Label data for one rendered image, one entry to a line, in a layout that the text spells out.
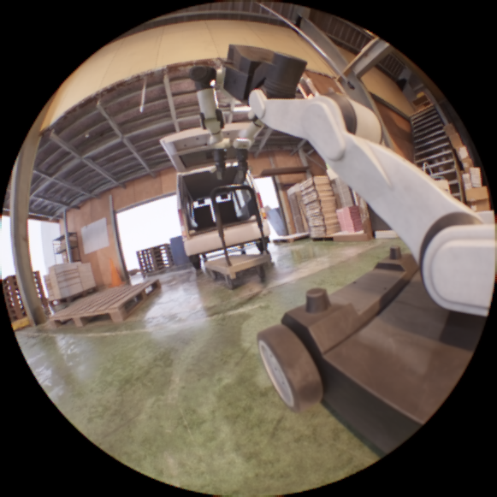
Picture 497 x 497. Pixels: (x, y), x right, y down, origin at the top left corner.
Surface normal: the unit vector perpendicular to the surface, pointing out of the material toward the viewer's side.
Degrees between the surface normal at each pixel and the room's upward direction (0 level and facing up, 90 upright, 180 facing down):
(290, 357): 37
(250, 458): 0
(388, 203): 90
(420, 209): 90
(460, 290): 90
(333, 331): 45
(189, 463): 0
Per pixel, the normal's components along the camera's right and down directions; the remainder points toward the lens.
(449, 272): -0.93, 0.24
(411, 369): -0.23, -0.97
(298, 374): 0.03, -0.62
